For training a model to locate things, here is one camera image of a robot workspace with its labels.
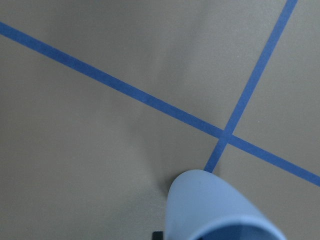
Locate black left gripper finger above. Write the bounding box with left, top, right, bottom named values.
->
left=152, top=231, right=163, bottom=240

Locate light blue plastic cup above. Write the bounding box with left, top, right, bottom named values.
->
left=163, top=169, right=286, bottom=240

